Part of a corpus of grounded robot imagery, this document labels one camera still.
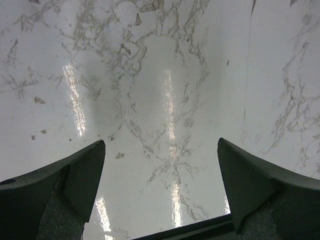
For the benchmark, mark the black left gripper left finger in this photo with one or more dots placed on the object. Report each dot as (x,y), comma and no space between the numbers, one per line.
(55,201)

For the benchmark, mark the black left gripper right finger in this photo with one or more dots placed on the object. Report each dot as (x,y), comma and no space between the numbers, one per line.
(266,201)

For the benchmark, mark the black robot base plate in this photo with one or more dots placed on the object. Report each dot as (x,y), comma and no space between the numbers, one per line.
(219,228)

